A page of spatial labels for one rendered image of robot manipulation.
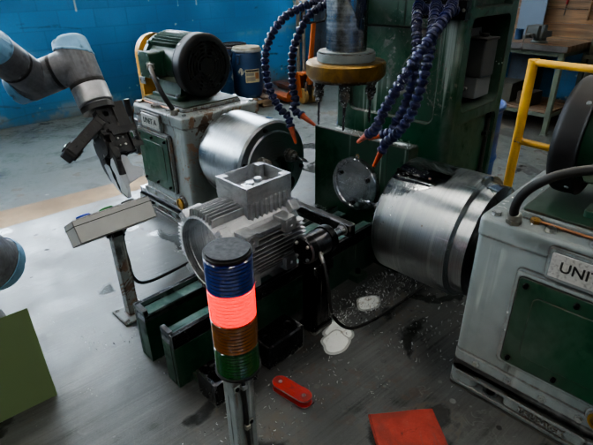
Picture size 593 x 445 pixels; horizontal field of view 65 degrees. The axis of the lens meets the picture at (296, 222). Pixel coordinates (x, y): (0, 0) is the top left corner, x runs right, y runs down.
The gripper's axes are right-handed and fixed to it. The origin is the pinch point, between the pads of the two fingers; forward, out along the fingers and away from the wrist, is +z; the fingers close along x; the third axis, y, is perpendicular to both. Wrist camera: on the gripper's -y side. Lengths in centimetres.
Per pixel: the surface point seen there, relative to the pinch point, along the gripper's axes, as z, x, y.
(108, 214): 3.6, -3.6, -6.2
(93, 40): -234, 451, 217
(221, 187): 7.0, -20.0, 11.3
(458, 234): 31, -54, 32
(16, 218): -32, 242, 22
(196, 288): 24.7, -9.4, 2.6
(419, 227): 28, -48, 30
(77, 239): 6.1, -2.3, -13.5
